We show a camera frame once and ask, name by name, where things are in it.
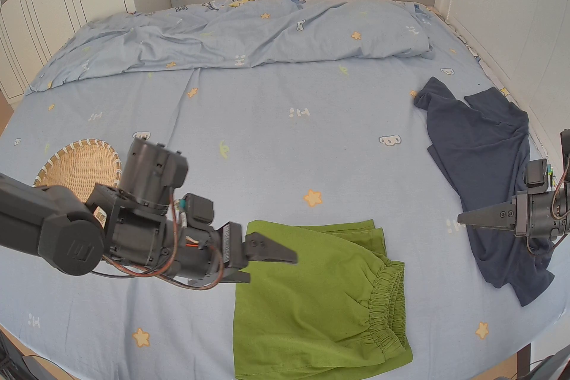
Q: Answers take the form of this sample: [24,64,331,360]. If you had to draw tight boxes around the dark blue garment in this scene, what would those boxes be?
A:
[413,77,555,308]

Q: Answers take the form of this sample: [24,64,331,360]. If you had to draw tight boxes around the green shorts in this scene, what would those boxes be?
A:
[233,231,413,380]

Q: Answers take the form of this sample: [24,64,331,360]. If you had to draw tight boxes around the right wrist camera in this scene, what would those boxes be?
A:
[523,159,550,193]

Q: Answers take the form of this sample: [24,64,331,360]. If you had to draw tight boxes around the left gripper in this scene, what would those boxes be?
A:
[173,231,298,287]

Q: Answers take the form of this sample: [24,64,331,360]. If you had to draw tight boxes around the round woven basket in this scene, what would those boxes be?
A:
[33,139,124,214]

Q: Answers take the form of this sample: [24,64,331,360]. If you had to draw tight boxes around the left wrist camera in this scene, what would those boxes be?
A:
[182,193,215,237]

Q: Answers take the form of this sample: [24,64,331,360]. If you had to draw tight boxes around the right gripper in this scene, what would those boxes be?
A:
[457,190,562,239]

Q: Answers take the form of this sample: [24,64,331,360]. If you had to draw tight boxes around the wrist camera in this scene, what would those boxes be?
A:
[182,193,215,237]
[523,159,550,193]

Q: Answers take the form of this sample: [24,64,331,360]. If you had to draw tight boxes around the pale blue quilt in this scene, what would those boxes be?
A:
[24,0,436,96]

